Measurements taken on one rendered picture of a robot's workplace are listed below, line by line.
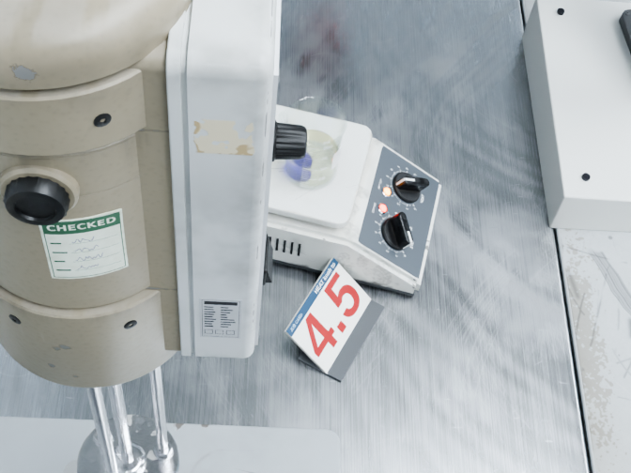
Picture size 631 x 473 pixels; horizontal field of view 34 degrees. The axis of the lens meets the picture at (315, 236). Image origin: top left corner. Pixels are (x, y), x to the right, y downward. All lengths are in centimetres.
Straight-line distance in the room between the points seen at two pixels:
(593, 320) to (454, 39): 38
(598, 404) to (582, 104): 31
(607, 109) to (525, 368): 30
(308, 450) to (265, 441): 4
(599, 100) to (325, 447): 47
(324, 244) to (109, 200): 57
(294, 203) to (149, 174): 56
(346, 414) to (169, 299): 49
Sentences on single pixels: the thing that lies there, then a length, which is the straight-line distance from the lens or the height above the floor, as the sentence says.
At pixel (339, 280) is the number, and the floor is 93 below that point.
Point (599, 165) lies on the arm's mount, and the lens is 106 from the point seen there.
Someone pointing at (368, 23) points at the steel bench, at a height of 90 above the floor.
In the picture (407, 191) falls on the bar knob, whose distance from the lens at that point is 99.
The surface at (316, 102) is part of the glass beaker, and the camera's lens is 91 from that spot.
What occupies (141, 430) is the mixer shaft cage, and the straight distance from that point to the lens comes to 72.
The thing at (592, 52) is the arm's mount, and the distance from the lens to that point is 115.
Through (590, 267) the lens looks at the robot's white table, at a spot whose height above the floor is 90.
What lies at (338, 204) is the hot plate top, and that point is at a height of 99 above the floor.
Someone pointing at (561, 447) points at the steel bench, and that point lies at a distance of 95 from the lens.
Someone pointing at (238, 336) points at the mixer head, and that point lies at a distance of 46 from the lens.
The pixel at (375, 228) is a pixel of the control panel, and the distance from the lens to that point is 95.
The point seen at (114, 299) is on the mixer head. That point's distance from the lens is 43.
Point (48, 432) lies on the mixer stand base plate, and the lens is 91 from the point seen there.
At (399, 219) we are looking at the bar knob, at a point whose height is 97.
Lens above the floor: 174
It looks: 56 degrees down
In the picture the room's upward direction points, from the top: 8 degrees clockwise
